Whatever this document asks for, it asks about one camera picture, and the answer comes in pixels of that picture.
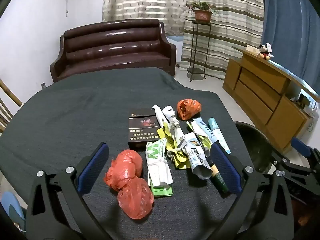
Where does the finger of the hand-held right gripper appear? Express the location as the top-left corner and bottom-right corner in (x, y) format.
(291, 137), (320, 170)
(271, 150), (320, 178)

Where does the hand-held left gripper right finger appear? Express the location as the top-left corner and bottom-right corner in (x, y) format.
(210, 142), (294, 240)

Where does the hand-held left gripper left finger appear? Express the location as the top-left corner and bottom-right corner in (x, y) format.
(25, 142), (110, 240)

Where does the dark green tube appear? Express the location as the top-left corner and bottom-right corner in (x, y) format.
(209, 164), (230, 193)

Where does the bird print packet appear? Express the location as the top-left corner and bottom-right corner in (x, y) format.
(180, 133), (213, 180)

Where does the red plastic bag ball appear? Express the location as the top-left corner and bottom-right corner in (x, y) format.
(104, 149), (143, 192)
(117, 177), (154, 220)

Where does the light blue tube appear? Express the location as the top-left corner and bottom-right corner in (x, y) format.
(207, 117), (232, 154)

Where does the black trash bin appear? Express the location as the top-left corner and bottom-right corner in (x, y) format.
(234, 121), (284, 175)

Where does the yellow wrapper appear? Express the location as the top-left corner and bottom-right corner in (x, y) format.
(160, 127), (192, 169)

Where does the blue white toothpaste tube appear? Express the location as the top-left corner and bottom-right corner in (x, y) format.
(186, 117), (213, 153)

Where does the black cigarette carton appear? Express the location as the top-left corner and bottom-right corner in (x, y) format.
(127, 108), (160, 150)

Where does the green white paper wrapper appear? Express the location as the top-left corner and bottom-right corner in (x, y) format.
(145, 138), (168, 167)

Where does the green paper sheet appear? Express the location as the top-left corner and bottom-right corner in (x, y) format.
(150, 184), (174, 198)

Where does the orange plastic bag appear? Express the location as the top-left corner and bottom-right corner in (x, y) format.
(176, 99), (202, 120)

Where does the white paper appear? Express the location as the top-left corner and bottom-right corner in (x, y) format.
(152, 104), (167, 133)

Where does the person's right forearm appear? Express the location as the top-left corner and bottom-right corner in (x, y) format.
(291, 197), (320, 233)

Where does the white router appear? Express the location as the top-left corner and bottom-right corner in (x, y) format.
(310, 100), (320, 118)

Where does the small brown box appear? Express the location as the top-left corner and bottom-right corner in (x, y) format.
(297, 92), (312, 109)

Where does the wooden cabinet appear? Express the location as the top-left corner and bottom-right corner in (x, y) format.
(222, 45), (320, 154)

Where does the light blue cloth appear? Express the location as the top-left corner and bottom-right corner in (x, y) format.
(0, 191), (27, 230)

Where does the mouse plush toy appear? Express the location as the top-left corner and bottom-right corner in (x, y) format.
(257, 43), (274, 61)

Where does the black metal plant stand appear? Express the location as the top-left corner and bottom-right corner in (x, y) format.
(186, 21), (212, 82)

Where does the wooden chair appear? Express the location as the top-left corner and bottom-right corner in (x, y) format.
(0, 79), (23, 133)

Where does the brown leather sofa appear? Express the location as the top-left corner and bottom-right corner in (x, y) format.
(49, 19), (177, 83)

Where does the blue curtain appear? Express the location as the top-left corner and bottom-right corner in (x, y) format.
(260, 0), (320, 103)

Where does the striped curtain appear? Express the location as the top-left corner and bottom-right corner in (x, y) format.
(180, 0), (265, 80)

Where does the potted plant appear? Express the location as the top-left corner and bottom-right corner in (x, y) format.
(187, 1), (220, 24)

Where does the beige patterned curtain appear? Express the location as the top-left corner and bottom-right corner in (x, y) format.
(102, 0), (188, 37)

